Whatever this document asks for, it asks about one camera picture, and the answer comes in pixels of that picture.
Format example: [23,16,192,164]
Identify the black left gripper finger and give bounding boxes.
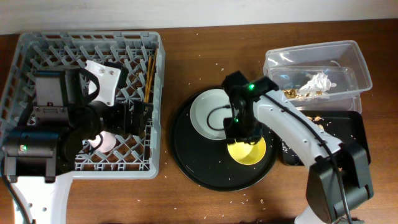
[133,100,154,117]
[133,117,151,136]

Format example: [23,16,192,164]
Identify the yellow bowl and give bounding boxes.
[227,138,267,166]

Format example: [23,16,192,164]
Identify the pink cup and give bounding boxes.
[88,131,116,153]

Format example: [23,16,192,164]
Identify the grey round plate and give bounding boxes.
[190,88,232,140]

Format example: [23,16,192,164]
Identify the gold foil wrapper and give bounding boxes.
[282,89,325,99]

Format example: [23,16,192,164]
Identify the nut shell food scraps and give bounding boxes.
[307,116,325,130]

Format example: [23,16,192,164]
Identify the white tissue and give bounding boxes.
[298,72,336,97]

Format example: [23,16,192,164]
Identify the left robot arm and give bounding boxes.
[1,68,153,223]

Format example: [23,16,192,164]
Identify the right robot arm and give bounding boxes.
[221,72,374,223]

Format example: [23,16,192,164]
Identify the grey plastic dishwasher rack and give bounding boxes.
[1,31,165,179]

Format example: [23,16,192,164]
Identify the right wooden chopstick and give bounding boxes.
[144,54,157,103]

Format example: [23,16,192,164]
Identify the wooden chopstick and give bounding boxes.
[144,56,152,102]
[144,54,157,103]

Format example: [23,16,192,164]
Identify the left wooden chopstick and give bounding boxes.
[144,56,152,102]

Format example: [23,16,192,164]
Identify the round black tray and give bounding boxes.
[169,90,281,192]

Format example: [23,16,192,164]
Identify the inner clear plastic bin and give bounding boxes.
[267,66,362,113]

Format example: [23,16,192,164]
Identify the clear plastic bin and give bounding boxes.
[263,40,373,95]
[267,66,362,113]

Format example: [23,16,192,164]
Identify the outer clear plastic bin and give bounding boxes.
[263,40,373,95]

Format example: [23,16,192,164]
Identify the black rectangular tray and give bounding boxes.
[272,110,371,166]

